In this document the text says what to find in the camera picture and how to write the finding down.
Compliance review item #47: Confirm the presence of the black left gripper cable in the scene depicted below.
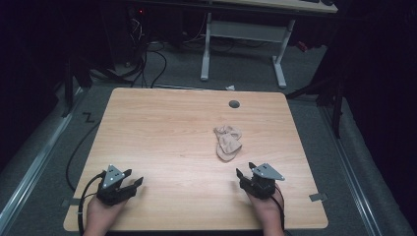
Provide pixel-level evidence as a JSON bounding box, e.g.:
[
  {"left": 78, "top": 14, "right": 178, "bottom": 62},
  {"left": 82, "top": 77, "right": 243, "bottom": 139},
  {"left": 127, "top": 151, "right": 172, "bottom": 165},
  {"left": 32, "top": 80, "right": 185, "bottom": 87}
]
[{"left": 77, "top": 172, "right": 107, "bottom": 236}]

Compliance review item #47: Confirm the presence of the black metal stand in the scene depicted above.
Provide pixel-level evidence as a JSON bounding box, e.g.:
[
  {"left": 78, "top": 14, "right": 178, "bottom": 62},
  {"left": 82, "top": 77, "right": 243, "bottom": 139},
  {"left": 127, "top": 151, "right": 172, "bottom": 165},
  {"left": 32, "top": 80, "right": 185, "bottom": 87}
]
[
  {"left": 61, "top": 53, "right": 93, "bottom": 118},
  {"left": 285, "top": 73, "right": 347, "bottom": 140}
]

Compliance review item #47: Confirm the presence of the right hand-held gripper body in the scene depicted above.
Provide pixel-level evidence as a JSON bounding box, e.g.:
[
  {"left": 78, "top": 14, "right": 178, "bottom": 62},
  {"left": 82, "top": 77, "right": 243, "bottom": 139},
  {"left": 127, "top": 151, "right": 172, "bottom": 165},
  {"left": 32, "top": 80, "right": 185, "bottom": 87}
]
[{"left": 239, "top": 162, "right": 286, "bottom": 201}]

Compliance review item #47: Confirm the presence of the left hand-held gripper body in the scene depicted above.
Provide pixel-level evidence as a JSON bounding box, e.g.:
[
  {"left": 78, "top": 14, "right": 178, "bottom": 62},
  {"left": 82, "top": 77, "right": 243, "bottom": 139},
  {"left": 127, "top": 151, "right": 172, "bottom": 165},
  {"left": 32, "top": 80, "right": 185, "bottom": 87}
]
[{"left": 95, "top": 164, "right": 136, "bottom": 207}]

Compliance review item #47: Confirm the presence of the white-framed desk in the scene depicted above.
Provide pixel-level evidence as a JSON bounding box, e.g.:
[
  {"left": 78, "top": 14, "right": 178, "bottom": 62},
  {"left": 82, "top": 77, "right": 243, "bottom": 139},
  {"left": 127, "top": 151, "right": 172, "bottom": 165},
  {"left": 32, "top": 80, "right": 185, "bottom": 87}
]
[{"left": 200, "top": 0, "right": 339, "bottom": 89}]

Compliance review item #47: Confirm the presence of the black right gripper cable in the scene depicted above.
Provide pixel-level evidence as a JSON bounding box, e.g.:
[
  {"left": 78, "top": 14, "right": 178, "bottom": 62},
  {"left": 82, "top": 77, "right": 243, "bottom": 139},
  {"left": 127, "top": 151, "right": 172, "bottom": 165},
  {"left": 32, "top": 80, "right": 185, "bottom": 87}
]
[{"left": 270, "top": 184, "right": 287, "bottom": 231}]

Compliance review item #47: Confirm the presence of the person's right hand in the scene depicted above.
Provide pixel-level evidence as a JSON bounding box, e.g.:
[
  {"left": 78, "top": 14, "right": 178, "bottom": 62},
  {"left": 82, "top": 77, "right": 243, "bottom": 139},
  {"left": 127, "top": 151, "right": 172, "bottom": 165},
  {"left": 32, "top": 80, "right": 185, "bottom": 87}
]
[{"left": 246, "top": 186, "right": 285, "bottom": 236}]

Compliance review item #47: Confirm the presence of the black floor cable bundle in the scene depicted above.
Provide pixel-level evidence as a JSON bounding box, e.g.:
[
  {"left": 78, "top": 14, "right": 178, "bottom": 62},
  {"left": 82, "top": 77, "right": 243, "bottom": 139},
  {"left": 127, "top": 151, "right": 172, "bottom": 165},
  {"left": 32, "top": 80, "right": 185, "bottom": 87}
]
[{"left": 89, "top": 40, "right": 168, "bottom": 89}]

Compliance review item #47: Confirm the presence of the person's left hand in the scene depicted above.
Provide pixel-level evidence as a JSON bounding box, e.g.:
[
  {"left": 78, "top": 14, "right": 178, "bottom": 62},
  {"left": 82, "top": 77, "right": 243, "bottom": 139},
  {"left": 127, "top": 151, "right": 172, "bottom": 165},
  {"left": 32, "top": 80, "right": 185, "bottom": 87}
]
[{"left": 83, "top": 196, "right": 128, "bottom": 236}]

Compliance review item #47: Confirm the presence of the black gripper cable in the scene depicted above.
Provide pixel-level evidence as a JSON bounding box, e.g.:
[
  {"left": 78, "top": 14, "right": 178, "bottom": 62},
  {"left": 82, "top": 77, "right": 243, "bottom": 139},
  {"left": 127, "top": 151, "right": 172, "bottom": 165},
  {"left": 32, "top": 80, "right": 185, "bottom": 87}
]
[
  {"left": 77, "top": 172, "right": 107, "bottom": 236},
  {"left": 270, "top": 184, "right": 287, "bottom": 231}
]

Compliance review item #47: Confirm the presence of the metal floor rail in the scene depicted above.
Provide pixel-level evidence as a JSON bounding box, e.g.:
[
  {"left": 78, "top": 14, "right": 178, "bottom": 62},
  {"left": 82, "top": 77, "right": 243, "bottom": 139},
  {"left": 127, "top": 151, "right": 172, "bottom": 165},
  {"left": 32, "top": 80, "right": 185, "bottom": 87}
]
[
  {"left": 319, "top": 104, "right": 385, "bottom": 236},
  {"left": 0, "top": 87, "right": 85, "bottom": 235}
]

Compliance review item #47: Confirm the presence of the beige sock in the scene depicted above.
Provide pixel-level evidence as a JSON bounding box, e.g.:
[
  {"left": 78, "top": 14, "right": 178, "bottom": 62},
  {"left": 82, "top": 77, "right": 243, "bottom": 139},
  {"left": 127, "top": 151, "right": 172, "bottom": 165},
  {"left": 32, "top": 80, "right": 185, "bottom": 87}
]
[
  {"left": 215, "top": 133, "right": 243, "bottom": 162},
  {"left": 213, "top": 124, "right": 243, "bottom": 143}
]

